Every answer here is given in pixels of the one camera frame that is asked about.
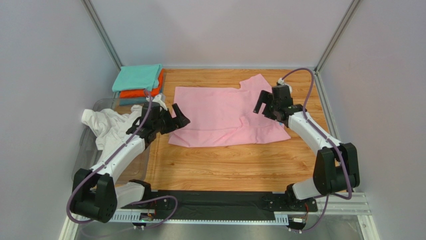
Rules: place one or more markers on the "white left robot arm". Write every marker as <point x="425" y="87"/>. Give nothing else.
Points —
<point x="95" y="196"/>

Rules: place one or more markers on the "folded teal t-shirt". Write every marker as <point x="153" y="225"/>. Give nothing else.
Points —
<point x="136" y="96"/>

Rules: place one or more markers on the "aluminium front frame rail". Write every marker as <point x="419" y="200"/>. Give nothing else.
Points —
<point x="344" y="204"/>

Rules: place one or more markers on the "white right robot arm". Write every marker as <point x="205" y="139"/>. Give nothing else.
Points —
<point x="336" y="163"/>

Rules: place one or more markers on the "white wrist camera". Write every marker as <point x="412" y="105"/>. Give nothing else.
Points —
<point x="282" y="82"/>
<point x="160" y="99"/>

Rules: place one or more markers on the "right aluminium corner post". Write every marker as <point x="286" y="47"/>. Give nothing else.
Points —
<point x="336" y="16"/>

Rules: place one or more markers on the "white t-shirt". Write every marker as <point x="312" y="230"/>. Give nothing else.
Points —
<point x="109" y="127"/>

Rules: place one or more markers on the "pink t-shirt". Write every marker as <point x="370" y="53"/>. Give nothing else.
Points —
<point x="223" y="116"/>

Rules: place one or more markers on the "folded mint green t-shirt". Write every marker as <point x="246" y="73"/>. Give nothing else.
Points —
<point x="137" y="77"/>

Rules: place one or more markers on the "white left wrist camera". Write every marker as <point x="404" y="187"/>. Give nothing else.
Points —
<point x="160" y="99"/>

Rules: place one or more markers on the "aluminium corner post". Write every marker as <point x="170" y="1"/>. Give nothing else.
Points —
<point x="97" y="22"/>
<point x="336" y="16"/>

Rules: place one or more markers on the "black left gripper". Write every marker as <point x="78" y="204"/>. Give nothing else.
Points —
<point x="183" y="121"/>

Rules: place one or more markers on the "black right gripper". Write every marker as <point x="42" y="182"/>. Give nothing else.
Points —
<point x="270" y="104"/>

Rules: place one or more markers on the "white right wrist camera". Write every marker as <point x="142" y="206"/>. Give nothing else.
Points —
<point x="282" y="82"/>

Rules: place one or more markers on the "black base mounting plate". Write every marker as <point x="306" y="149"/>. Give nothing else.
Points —
<point x="225" y="205"/>

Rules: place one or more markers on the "left aluminium corner post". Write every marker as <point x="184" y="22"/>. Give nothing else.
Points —
<point x="97" y="22"/>

